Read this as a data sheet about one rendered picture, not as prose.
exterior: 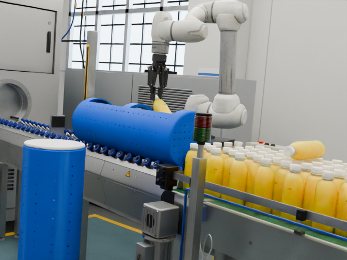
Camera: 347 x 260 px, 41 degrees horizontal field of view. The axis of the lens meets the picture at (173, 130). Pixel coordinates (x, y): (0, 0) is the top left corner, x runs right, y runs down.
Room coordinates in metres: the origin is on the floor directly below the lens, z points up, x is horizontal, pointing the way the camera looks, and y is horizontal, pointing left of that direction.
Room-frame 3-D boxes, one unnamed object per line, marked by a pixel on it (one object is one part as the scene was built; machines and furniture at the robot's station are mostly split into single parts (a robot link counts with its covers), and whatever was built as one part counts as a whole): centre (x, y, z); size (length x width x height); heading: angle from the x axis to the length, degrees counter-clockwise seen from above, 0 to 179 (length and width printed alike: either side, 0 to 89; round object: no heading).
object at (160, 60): (2.37, 0.10, 1.45); 0.08 x 0.07 x 0.09; 132
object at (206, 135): (1.62, -0.10, 1.18); 0.06 x 0.06 x 0.05
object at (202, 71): (4.19, -0.32, 1.48); 0.24 x 0.12 x 0.08; 59
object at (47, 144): (2.14, 0.55, 1.03); 0.28 x 0.28 x 0.01
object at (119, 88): (4.72, 0.28, 0.72); 2.15 x 0.54 x 1.45; 51
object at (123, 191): (2.92, 0.60, 0.79); 2.17 x 0.29 x 0.34; 42
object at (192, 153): (1.97, -0.10, 0.99); 0.07 x 0.07 x 0.19
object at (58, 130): (3.13, 0.79, 1.00); 0.10 x 0.04 x 0.15; 132
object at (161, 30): (2.37, 0.09, 1.63); 0.13 x 0.11 x 0.16; 65
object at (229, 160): (1.86, -0.25, 0.99); 0.07 x 0.07 x 0.19
